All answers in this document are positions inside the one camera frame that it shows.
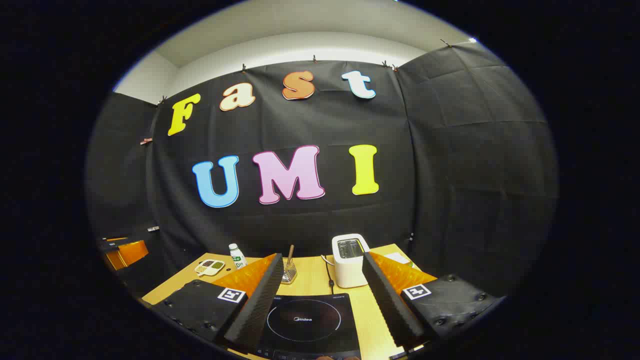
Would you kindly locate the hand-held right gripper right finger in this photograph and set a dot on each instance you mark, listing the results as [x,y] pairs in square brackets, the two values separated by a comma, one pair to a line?
[390,305]

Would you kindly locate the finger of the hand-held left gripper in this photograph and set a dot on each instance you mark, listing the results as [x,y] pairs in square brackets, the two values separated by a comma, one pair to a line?
[114,260]
[134,252]

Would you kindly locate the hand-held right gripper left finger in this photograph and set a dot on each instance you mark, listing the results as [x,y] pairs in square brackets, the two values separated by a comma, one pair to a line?
[260,305]

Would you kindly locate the black induction cooktop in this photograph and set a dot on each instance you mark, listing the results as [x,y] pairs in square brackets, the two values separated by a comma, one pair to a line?
[310,335]

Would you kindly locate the white drink bottle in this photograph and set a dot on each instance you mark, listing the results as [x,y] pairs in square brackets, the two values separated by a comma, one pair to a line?
[237,257]

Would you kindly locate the white toaster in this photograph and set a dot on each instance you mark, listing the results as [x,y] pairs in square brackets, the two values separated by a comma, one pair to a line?
[350,267]

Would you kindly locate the white divided bean dish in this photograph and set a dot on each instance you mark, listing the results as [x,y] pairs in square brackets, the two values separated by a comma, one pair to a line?
[210,267]

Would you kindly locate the black backdrop cloth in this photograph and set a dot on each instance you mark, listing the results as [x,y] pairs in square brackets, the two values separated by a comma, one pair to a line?
[450,175]

